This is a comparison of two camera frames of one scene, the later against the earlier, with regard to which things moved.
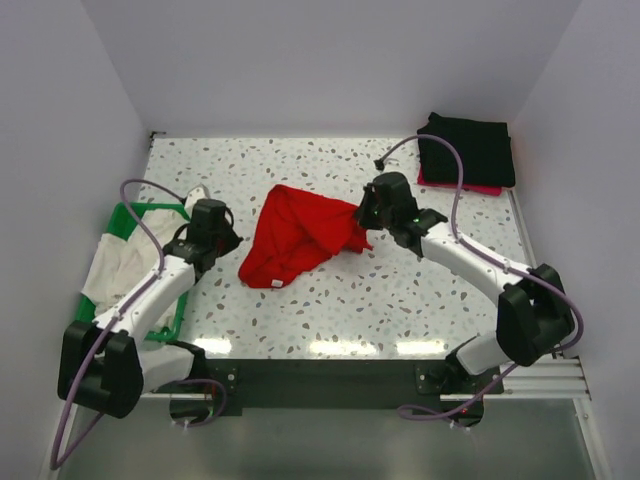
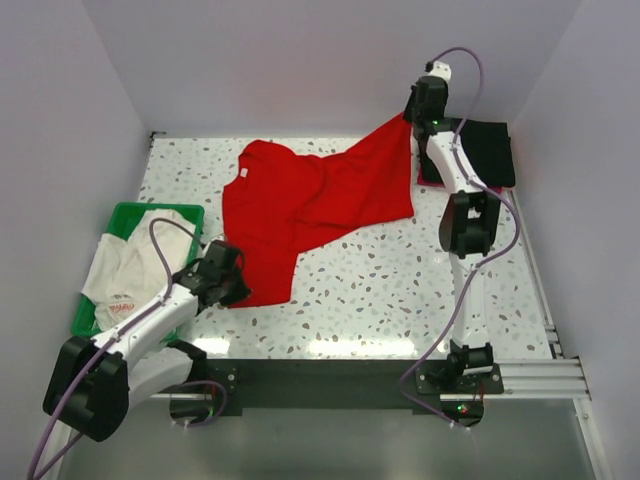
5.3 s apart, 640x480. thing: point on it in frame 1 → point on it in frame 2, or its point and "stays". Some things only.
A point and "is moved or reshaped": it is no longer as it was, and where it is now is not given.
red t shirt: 297,229 is moved or reshaped
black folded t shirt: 485,149 stays
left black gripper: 233,239 → 241,291
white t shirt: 119,265 stays
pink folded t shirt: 483,190 stays
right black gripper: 369,197 → 408,115
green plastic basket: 118,222 stays
